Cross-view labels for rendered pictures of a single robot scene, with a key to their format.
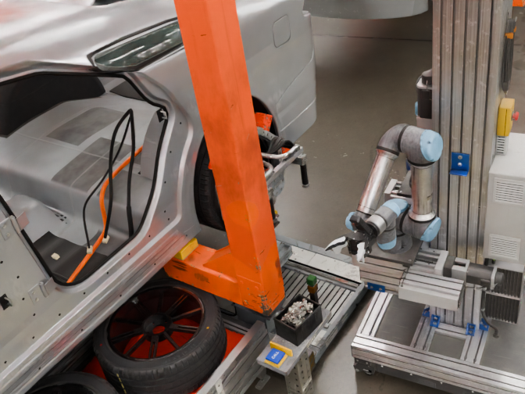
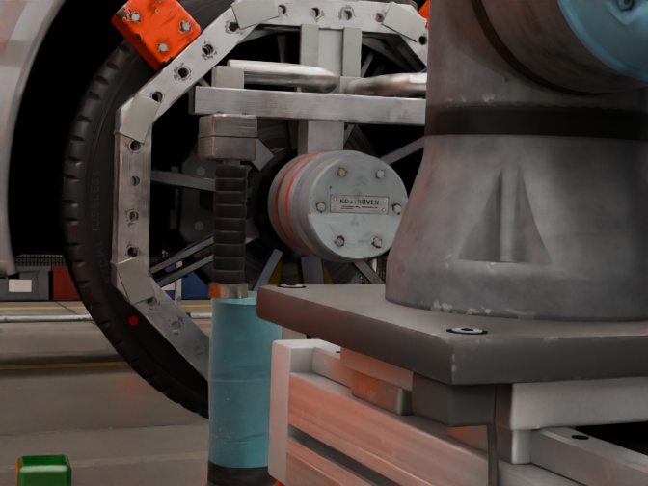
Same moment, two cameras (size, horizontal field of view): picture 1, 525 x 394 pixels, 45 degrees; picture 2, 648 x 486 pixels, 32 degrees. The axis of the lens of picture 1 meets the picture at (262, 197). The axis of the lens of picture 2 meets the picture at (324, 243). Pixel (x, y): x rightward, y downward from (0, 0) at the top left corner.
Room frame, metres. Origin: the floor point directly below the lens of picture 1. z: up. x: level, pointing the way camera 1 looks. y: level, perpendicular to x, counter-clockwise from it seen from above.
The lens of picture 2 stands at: (1.70, -0.81, 0.88)
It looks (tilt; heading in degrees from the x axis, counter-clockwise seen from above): 3 degrees down; 33
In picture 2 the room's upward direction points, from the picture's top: 2 degrees clockwise
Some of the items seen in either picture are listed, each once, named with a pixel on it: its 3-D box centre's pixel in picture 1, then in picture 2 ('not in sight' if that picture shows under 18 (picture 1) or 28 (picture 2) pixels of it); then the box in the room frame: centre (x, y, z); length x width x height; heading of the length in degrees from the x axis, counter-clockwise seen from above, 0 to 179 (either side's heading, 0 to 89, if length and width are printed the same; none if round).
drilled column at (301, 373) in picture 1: (297, 370); not in sight; (2.12, -0.02, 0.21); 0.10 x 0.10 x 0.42; 50
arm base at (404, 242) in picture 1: (395, 234); (533, 208); (2.25, -0.57, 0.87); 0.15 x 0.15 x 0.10
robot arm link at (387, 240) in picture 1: (383, 233); not in sight; (1.98, -0.45, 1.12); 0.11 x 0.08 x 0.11; 43
